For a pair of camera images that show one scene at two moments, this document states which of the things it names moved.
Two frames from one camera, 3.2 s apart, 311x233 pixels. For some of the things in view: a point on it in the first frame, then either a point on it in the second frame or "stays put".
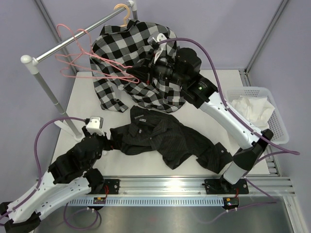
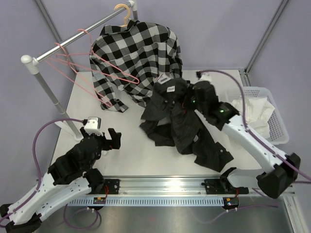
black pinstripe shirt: x=150 y=133 to x=185 y=112
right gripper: x=145 y=69 to x=189 y=92
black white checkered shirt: x=116 y=47 stays put
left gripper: x=104 y=138 stays put
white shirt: x=257 y=109 stays put
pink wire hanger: x=84 y=63 to x=110 y=105
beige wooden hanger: x=125 y=24 stays put
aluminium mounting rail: x=273 y=185 stays put
